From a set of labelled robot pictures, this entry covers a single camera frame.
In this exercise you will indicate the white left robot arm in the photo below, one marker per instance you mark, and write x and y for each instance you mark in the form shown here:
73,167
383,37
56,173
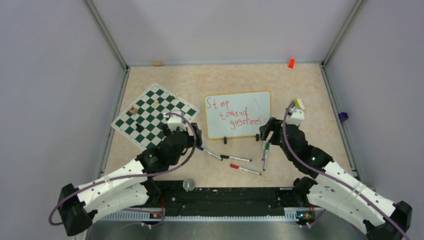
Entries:
131,185

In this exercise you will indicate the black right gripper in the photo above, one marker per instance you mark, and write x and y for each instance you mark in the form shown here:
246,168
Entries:
274,124

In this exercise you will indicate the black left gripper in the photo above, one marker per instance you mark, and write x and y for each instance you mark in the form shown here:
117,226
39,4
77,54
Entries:
190,140

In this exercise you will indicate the blue whiteboard marker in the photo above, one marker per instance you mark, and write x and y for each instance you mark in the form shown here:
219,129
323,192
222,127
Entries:
210,153

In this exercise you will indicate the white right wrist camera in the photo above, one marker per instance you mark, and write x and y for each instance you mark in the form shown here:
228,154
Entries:
295,116

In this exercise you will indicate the green white chessboard mat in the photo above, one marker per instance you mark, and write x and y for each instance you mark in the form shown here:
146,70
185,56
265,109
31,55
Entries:
151,118

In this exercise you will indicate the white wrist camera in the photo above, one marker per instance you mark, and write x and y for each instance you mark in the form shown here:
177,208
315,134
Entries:
175,123
295,116

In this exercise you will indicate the purple whiteboard marker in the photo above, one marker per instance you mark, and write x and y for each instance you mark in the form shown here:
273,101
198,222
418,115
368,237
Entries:
263,150

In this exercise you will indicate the yellow framed whiteboard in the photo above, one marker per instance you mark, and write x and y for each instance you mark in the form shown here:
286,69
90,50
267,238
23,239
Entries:
234,115

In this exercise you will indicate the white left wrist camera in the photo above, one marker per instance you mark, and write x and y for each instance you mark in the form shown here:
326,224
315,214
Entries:
175,123

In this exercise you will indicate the orange toy block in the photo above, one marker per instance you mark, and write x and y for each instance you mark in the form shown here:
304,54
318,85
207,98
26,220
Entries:
291,63

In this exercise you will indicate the black chess piece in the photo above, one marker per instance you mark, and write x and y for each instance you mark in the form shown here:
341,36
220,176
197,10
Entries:
139,127

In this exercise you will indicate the brown wooden chess piece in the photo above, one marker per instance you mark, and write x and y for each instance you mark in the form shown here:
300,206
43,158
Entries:
133,110

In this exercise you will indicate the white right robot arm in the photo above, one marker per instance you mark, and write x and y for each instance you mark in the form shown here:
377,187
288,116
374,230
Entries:
326,184

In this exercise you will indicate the black whiteboard marker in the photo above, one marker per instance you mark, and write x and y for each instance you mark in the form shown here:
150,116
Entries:
235,158

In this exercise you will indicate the silver round knob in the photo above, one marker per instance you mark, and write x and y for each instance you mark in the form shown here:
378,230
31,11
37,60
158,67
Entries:
188,185

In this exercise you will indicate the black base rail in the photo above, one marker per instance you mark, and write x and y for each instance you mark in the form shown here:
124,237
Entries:
223,201

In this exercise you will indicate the small wooden cork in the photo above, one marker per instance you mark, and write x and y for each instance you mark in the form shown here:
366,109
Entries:
157,64

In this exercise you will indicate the green whiteboard marker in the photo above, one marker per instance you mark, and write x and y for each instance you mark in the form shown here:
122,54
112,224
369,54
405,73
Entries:
265,162

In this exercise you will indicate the purple toy block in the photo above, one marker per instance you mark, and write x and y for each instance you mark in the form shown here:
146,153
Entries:
343,116

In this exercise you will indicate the green white toy brick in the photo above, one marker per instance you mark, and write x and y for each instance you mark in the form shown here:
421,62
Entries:
298,103

